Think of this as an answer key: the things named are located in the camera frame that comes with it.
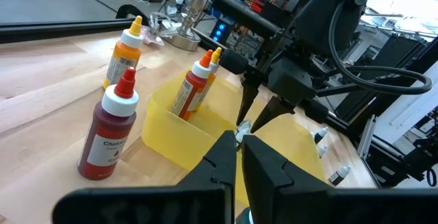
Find yellow translucent plastic bin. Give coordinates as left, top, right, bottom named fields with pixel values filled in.
left=141, top=66, right=328, bottom=207

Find silver lamp white shade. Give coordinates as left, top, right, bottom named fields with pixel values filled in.
left=163, top=0, right=215, bottom=52

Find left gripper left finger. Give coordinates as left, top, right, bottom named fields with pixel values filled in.
left=176, top=130, right=237, bottom=224

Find dropper bottles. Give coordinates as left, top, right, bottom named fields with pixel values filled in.
left=235, top=120, right=254, bottom=142

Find black box blue lights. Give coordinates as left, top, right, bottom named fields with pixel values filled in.
left=209, top=18, right=229, bottom=44

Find crumpled clear plastic wrap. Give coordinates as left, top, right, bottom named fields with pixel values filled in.
left=140, top=11, right=179, bottom=47

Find dark red squeeze bottle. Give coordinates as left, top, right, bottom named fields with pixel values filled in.
left=77, top=66, right=140, bottom=181

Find red-orange squeeze bottle orange tip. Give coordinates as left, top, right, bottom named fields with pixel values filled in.
left=169, top=49, right=214, bottom=121

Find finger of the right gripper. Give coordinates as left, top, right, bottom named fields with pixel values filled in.
left=250, top=95, right=296, bottom=134
left=235, top=79, right=261, bottom=126

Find orange squeeze bottle yellow tip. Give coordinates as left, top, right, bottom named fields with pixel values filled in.
left=103, top=15, right=144, bottom=90

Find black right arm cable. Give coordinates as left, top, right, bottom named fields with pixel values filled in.
left=328, top=1, right=433, bottom=95

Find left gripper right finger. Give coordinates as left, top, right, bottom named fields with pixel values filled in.
left=242, top=134, right=335, bottom=224

